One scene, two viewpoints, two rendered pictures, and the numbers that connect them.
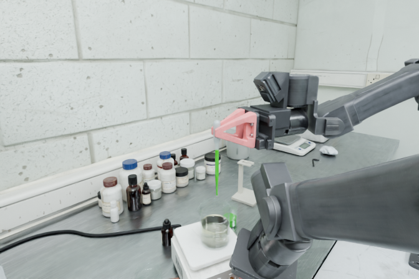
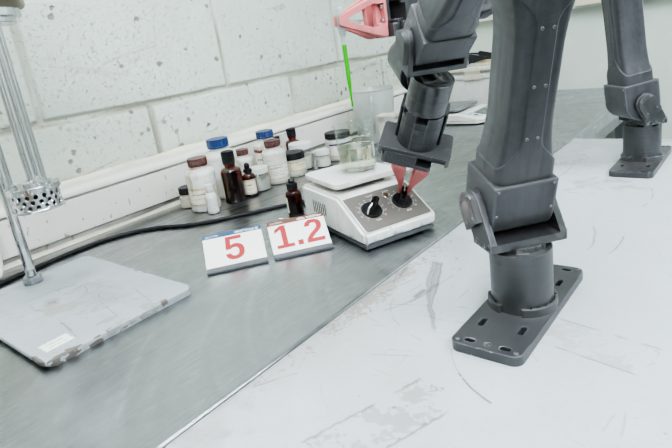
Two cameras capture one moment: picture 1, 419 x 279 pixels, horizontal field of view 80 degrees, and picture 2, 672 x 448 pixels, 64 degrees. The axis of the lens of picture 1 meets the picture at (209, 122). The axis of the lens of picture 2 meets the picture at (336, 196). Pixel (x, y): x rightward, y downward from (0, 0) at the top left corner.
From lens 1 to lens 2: 0.45 m
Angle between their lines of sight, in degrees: 3
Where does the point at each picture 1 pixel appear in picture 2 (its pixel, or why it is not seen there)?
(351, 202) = not seen: outside the picture
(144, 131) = (224, 104)
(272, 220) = (406, 42)
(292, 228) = (421, 36)
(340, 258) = not seen: hidden behind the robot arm
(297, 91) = not seen: outside the picture
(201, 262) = (346, 181)
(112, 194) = (204, 176)
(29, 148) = (76, 124)
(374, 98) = not seen: outside the picture
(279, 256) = (423, 103)
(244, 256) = (392, 140)
